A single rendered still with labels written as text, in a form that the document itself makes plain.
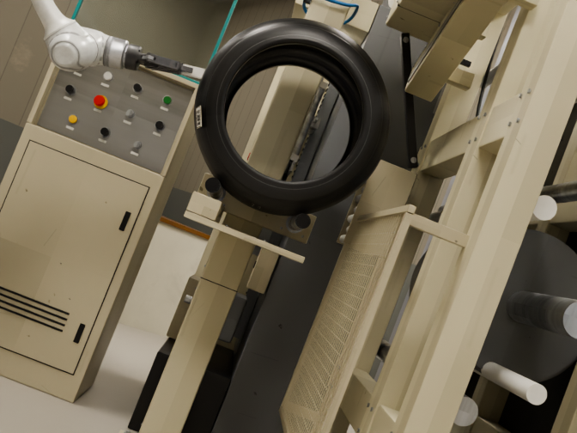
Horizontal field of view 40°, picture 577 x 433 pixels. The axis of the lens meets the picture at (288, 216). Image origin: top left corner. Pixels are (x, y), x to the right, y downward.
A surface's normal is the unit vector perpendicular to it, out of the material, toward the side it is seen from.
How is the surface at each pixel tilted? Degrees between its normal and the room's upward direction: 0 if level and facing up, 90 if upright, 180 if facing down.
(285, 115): 90
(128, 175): 90
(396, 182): 90
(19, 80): 90
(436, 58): 162
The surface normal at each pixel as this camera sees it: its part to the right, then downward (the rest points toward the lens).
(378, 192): 0.06, -0.04
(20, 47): 0.51, 0.16
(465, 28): -0.33, 0.87
